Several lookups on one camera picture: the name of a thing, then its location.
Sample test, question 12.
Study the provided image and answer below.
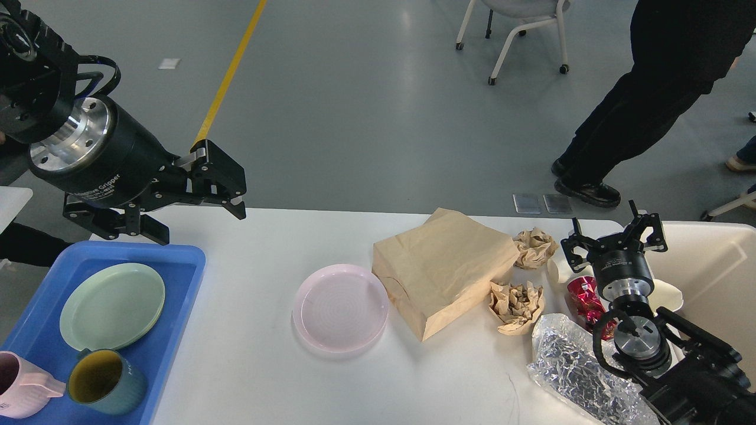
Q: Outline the silver foil plastic bag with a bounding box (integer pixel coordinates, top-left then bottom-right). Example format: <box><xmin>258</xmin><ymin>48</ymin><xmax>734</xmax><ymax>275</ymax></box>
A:
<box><xmin>527</xmin><ymin>313</ymin><xmax>660</xmax><ymax>424</ymax></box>

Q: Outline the light green plate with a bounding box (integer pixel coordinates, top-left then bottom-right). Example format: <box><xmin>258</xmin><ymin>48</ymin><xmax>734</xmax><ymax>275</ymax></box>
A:
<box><xmin>59</xmin><ymin>263</ymin><xmax>167</xmax><ymax>351</ymax></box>

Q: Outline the metal floor plate right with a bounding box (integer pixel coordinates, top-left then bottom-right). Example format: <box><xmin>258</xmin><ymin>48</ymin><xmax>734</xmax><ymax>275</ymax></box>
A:
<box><xmin>543</xmin><ymin>194</ymin><xmax>573</xmax><ymax>215</ymax></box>

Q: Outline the crumpled brown paper upper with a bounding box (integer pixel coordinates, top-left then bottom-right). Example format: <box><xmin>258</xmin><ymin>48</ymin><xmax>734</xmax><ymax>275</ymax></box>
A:
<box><xmin>513</xmin><ymin>227</ymin><xmax>559</xmax><ymax>270</ymax></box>

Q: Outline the pink mug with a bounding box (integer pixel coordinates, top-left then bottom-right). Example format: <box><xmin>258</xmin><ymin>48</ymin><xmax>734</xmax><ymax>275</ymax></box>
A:
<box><xmin>1</xmin><ymin>351</ymin><xmax>67</xmax><ymax>419</ymax></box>

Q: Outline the crumpled brown paper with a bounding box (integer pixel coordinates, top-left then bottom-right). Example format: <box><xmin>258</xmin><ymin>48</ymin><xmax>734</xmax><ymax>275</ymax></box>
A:
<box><xmin>489</xmin><ymin>282</ymin><xmax>545</xmax><ymax>336</ymax></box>
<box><xmin>513</xmin><ymin>227</ymin><xmax>559</xmax><ymax>270</ymax></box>

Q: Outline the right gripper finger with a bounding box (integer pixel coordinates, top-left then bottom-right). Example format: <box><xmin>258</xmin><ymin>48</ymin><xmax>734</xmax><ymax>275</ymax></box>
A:
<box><xmin>560</xmin><ymin>218</ymin><xmax>598</xmax><ymax>273</ymax></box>
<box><xmin>621</xmin><ymin>200</ymin><xmax>669</xmax><ymax>253</ymax></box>

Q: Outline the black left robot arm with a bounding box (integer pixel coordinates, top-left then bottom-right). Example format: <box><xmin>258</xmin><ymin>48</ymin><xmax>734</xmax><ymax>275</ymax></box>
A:
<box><xmin>1</xmin><ymin>1</ymin><xmax>246</xmax><ymax>245</ymax></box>

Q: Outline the metal floor plate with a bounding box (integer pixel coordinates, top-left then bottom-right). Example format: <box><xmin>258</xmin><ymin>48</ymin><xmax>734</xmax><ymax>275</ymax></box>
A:
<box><xmin>543</xmin><ymin>194</ymin><xmax>573</xmax><ymax>215</ymax></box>
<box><xmin>512</xmin><ymin>194</ymin><xmax>543</xmax><ymax>215</ymax></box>

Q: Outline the brown paper bag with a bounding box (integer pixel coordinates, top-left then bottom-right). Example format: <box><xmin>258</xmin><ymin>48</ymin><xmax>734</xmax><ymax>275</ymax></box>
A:
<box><xmin>372</xmin><ymin>208</ymin><xmax>519</xmax><ymax>341</ymax></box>

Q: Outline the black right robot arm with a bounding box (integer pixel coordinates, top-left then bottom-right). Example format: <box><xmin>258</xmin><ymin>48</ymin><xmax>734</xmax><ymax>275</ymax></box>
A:
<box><xmin>561</xmin><ymin>201</ymin><xmax>755</xmax><ymax>424</ymax></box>

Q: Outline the white chair leg right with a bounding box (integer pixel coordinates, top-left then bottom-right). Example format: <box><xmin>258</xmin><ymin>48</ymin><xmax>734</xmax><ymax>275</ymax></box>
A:
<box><xmin>700</xmin><ymin>191</ymin><xmax>755</xmax><ymax>221</ymax></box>

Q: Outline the teal mug yellow inside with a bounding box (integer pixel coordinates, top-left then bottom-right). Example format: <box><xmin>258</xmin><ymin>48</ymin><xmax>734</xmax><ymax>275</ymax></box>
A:
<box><xmin>66</xmin><ymin>349</ymin><xmax>148</xmax><ymax>416</ymax></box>

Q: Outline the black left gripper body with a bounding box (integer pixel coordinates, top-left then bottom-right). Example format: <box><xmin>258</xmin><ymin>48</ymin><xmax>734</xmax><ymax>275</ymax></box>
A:
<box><xmin>28</xmin><ymin>96</ymin><xmax>184</xmax><ymax>209</ymax></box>

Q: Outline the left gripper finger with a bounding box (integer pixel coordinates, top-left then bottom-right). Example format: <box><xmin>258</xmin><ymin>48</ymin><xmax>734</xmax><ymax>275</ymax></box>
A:
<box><xmin>63</xmin><ymin>195</ymin><xmax>170</xmax><ymax>246</ymax></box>
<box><xmin>172</xmin><ymin>139</ymin><xmax>246</xmax><ymax>220</ymax></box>

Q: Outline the standing person in black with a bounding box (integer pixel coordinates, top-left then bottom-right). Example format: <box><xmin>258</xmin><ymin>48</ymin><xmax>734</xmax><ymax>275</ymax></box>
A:
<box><xmin>552</xmin><ymin>1</ymin><xmax>755</xmax><ymax>209</ymax></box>

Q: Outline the white paper cup lying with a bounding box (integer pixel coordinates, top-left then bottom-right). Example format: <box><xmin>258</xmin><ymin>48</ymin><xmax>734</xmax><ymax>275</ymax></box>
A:
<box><xmin>546</xmin><ymin>255</ymin><xmax>594</xmax><ymax>285</ymax></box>

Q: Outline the seated person in black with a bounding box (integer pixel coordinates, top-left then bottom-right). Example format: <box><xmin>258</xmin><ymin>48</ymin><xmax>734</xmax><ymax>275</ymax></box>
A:
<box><xmin>1</xmin><ymin>133</ymin><xmax>72</xmax><ymax>268</ymax></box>

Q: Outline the blue plastic tray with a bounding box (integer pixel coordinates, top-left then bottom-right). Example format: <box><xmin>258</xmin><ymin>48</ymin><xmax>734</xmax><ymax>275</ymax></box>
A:
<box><xmin>2</xmin><ymin>240</ymin><xmax>206</xmax><ymax>424</ymax></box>

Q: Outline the pink plate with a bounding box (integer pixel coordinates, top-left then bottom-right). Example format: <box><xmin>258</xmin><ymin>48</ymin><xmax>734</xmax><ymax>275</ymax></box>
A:
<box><xmin>292</xmin><ymin>264</ymin><xmax>390</xmax><ymax>359</ymax></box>

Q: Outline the crumpled brown paper lower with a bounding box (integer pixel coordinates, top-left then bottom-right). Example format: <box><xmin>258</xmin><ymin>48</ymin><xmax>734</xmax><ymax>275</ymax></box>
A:
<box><xmin>489</xmin><ymin>282</ymin><xmax>545</xmax><ymax>336</ymax></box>

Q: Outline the white paper cup right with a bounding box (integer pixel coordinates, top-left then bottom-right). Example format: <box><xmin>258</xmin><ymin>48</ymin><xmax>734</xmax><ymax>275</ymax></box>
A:
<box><xmin>647</xmin><ymin>278</ymin><xmax>684</xmax><ymax>313</ymax></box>

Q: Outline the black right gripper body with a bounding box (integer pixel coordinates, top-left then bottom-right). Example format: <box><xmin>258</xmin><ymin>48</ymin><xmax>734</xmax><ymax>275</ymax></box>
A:
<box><xmin>588</xmin><ymin>235</ymin><xmax>654</xmax><ymax>302</ymax></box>

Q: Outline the beige shoe at right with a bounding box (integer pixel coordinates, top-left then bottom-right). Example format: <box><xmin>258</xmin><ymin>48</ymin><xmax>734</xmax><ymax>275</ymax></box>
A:
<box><xmin>725</xmin><ymin>155</ymin><xmax>756</xmax><ymax>173</ymax></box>

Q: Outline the metal floor plate left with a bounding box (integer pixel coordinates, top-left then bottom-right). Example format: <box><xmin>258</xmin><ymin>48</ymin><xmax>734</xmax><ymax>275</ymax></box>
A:
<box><xmin>512</xmin><ymin>194</ymin><xmax>543</xmax><ymax>215</ymax></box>

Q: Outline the crushed red can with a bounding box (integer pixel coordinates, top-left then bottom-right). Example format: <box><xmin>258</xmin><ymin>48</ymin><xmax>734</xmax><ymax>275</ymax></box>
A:
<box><xmin>567</xmin><ymin>276</ymin><xmax>607</xmax><ymax>334</ymax></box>

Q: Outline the beige plastic bin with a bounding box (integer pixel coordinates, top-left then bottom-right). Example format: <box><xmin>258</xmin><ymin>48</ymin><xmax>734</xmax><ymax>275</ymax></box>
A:
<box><xmin>646</xmin><ymin>221</ymin><xmax>755</xmax><ymax>380</ymax></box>

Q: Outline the white side table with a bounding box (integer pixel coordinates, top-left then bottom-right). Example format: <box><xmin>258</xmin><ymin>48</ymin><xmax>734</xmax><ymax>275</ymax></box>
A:
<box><xmin>0</xmin><ymin>186</ymin><xmax>33</xmax><ymax>233</ymax></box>

